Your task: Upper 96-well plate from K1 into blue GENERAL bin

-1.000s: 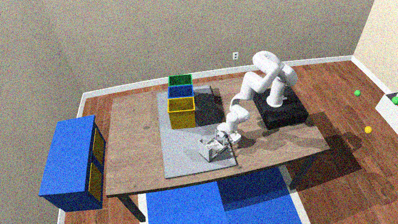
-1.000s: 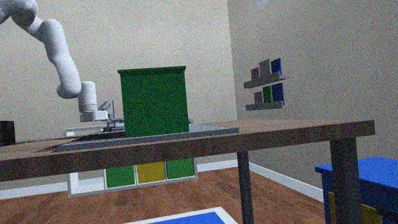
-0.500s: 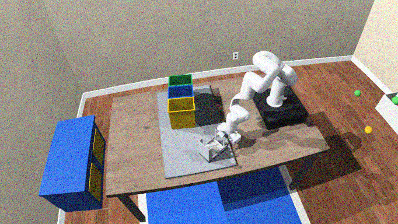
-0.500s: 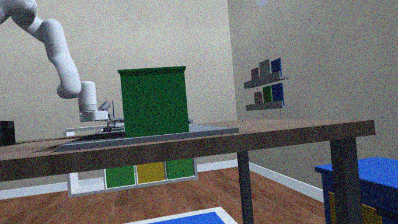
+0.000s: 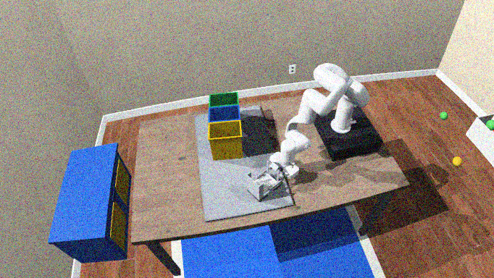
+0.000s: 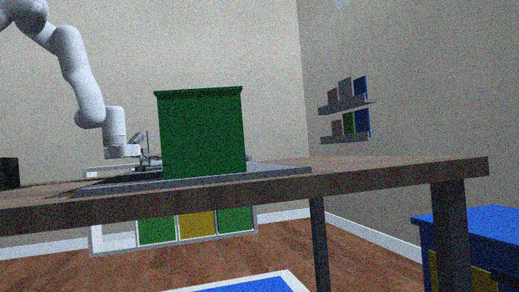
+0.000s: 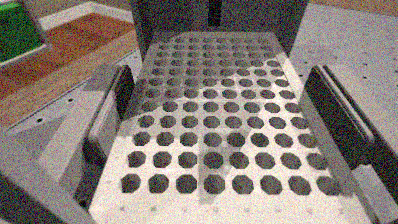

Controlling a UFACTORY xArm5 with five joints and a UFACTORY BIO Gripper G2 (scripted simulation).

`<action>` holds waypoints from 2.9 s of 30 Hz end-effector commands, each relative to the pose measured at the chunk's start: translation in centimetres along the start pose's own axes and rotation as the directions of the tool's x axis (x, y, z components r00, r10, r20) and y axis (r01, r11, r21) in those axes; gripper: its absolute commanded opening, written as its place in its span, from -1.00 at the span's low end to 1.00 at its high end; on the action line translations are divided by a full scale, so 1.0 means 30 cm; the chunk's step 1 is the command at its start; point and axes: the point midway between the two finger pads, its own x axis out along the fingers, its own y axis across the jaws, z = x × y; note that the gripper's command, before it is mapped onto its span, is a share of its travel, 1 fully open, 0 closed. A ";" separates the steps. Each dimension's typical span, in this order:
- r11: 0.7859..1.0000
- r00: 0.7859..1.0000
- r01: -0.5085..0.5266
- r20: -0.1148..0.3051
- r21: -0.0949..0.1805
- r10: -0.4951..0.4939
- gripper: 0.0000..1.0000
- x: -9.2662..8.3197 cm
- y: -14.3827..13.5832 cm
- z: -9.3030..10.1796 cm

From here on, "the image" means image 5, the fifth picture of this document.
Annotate blue open bin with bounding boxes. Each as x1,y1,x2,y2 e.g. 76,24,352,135
209,105,240,123

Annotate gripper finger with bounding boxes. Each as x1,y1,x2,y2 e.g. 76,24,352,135
256,164,272,179
269,171,284,190

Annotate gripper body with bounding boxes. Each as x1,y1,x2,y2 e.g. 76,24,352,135
269,152,299,180

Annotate yellow recycle bin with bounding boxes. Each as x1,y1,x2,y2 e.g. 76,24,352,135
208,120,243,161

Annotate green bin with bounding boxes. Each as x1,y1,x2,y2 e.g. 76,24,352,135
209,92,239,108

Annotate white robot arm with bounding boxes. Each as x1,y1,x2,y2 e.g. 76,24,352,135
270,63,369,171

